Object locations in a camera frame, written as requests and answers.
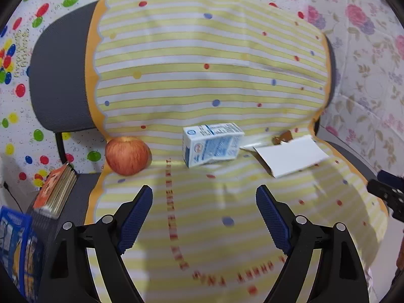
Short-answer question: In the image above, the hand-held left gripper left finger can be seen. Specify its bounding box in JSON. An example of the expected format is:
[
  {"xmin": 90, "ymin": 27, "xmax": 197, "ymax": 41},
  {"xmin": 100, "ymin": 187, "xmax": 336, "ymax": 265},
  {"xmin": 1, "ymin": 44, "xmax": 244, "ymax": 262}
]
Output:
[{"xmin": 38, "ymin": 185, "xmax": 154, "ymax": 303}]

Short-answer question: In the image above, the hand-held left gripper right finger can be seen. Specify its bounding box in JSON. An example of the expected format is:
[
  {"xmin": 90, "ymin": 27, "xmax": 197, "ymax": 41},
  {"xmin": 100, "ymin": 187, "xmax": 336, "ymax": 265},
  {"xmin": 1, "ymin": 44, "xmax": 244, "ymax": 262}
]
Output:
[{"xmin": 256, "ymin": 185, "xmax": 370, "ymax": 303}]

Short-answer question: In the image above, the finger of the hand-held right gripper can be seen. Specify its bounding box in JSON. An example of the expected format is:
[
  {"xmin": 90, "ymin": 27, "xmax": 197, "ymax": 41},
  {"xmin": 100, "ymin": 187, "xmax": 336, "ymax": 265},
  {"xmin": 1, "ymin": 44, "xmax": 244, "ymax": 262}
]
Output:
[{"xmin": 367, "ymin": 170, "xmax": 404, "ymax": 204}]

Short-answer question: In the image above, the white paper card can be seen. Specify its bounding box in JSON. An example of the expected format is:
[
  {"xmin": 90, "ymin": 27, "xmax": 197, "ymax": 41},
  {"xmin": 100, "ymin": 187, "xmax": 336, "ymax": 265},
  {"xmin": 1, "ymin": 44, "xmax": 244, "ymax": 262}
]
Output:
[{"xmin": 239, "ymin": 134, "xmax": 330, "ymax": 179}]

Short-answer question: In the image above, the small white blue milk carton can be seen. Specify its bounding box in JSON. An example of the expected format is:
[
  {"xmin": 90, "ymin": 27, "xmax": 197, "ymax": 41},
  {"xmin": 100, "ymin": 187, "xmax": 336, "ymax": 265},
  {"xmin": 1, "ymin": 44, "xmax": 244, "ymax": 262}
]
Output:
[{"xmin": 182, "ymin": 123, "xmax": 245, "ymax": 169}]

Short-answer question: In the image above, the person's right forearm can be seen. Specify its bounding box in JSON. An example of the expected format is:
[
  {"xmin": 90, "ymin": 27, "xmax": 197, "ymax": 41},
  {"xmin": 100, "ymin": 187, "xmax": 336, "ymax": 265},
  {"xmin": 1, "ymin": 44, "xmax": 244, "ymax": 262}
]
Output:
[{"xmin": 393, "ymin": 227, "xmax": 404, "ymax": 288}]

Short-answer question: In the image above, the red apple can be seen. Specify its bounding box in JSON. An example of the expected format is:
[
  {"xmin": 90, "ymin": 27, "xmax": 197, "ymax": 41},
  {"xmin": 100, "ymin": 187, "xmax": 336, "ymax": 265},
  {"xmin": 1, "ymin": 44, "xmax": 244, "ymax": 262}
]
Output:
[{"xmin": 105, "ymin": 136, "xmax": 152, "ymax": 176}]

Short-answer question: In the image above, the small brown item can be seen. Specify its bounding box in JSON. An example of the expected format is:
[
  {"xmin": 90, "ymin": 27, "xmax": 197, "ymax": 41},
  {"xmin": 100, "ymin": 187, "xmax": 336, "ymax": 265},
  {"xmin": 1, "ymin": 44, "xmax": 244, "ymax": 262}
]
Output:
[{"xmin": 273, "ymin": 131, "xmax": 294, "ymax": 145}]

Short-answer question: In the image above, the orange book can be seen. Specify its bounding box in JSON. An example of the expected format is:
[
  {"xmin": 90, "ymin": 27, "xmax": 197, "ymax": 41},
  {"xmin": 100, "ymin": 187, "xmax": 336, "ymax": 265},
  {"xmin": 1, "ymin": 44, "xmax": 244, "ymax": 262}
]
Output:
[{"xmin": 32, "ymin": 163, "xmax": 78, "ymax": 219}]

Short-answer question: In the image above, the floral print backdrop sheet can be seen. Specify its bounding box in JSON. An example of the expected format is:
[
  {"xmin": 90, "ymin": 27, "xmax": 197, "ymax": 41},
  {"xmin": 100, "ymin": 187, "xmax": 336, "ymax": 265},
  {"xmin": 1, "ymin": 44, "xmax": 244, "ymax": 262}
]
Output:
[{"xmin": 297, "ymin": 0, "xmax": 404, "ymax": 179}]

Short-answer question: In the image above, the balloon print backdrop sheet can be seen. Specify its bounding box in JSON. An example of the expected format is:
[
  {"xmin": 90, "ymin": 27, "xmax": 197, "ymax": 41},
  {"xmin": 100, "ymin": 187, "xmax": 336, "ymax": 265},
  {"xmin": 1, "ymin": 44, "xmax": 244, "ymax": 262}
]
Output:
[{"xmin": 0, "ymin": 0, "xmax": 311, "ymax": 184}]

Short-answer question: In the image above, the yellow striped plastic sheet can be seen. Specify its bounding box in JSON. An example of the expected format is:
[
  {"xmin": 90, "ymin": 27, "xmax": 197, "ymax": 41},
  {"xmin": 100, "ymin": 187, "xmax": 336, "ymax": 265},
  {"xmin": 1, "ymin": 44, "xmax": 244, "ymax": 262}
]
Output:
[{"xmin": 85, "ymin": 0, "xmax": 389, "ymax": 303}]

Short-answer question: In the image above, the grey office chair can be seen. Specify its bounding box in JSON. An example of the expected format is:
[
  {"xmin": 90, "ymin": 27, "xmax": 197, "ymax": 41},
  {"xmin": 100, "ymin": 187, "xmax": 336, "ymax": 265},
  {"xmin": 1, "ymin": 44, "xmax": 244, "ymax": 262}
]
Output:
[{"xmin": 28, "ymin": 2, "xmax": 392, "ymax": 303}]

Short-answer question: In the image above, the black cable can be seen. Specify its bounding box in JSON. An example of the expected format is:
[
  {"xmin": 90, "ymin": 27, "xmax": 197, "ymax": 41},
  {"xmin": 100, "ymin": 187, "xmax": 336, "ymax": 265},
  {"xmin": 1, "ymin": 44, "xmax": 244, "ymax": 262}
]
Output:
[{"xmin": 3, "ymin": 181, "xmax": 24, "ymax": 213}]

